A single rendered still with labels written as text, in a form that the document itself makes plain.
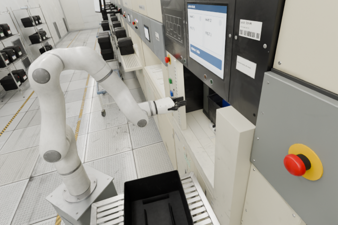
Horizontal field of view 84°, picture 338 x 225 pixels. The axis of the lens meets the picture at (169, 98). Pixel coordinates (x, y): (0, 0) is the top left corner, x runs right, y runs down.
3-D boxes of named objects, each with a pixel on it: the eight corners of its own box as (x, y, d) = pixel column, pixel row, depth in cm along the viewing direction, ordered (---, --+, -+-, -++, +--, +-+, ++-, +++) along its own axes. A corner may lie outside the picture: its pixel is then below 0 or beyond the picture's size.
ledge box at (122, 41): (119, 51, 365) (116, 37, 352) (134, 49, 370) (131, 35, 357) (119, 55, 339) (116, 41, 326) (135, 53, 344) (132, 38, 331)
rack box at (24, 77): (24, 82, 444) (19, 72, 431) (11, 85, 439) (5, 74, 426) (29, 78, 470) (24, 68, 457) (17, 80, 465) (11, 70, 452)
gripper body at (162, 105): (152, 109, 108) (170, 104, 111) (156, 118, 100) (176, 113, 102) (150, 97, 105) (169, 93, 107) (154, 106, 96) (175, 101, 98)
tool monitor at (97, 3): (96, 17, 376) (91, -4, 359) (121, 14, 387) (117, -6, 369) (95, 19, 342) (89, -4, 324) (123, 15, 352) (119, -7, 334)
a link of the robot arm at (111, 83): (112, 77, 76) (154, 122, 93) (111, 66, 90) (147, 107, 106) (94, 90, 77) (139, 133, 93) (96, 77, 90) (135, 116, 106)
